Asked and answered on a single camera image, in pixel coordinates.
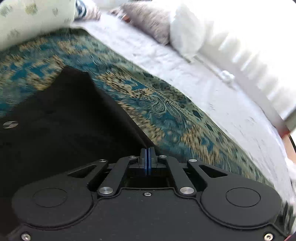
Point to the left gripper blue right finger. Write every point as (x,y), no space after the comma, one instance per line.
(166,171)

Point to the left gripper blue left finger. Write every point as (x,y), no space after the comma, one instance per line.
(112,184)

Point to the black pants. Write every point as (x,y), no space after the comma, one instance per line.
(67,125)

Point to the teal paisley bedspread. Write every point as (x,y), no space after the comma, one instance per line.
(175,125)

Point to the white bed sheet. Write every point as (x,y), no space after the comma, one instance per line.
(227,105)

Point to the white pillow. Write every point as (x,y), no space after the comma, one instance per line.
(196,24)

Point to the floral purple pillow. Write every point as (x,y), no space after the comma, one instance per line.
(147,16)

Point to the floral white duvet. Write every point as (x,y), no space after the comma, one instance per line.
(23,20)

